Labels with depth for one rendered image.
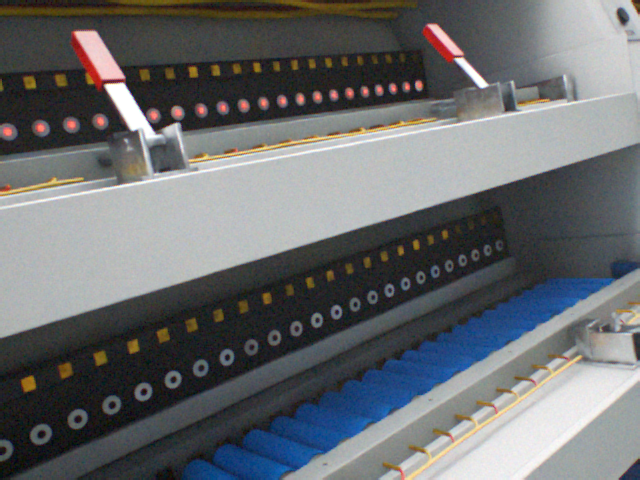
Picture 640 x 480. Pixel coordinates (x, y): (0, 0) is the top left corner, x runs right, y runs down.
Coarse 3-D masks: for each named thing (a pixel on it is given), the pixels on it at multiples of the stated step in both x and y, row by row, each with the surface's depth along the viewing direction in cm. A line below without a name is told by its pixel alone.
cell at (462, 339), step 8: (440, 336) 49; (448, 336) 49; (456, 336) 48; (464, 336) 48; (472, 336) 47; (480, 336) 47; (488, 336) 47; (464, 344) 47; (472, 344) 47; (480, 344) 46; (488, 344) 46; (496, 344) 45; (504, 344) 45
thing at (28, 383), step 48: (432, 240) 57; (480, 240) 62; (288, 288) 46; (336, 288) 49; (384, 288) 53; (432, 288) 57; (144, 336) 39; (192, 336) 41; (240, 336) 44; (288, 336) 46; (0, 384) 34; (48, 384) 35; (96, 384) 37; (192, 384) 41; (0, 432) 34; (96, 432) 37
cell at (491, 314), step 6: (486, 312) 53; (492, 312) 53; (498, 312) 52; (504, 312) 52; (510, 312) 52; (516, 312) 51; (522, 312) 51; (528, 312) 51; (534, 312) 50; (492, 318) 52; (498, 318) 52; (504, 318) 52; (510, 318) 51; (516, 318) 51; (522, 318) 50; (528, 318) 50; (534, 318) 49; (540, 318) 49; (546, 318) 49; (552, 318) 49
